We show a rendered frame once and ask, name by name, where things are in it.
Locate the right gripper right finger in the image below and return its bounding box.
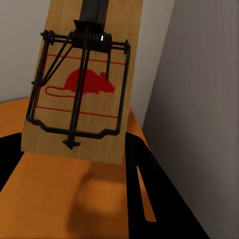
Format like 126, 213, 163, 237
125, 132, 210, 239

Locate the mousetrap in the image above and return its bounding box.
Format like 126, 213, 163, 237
21, 0, 143, 165

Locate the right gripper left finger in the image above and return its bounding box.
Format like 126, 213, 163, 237
0, 132, 24, 192

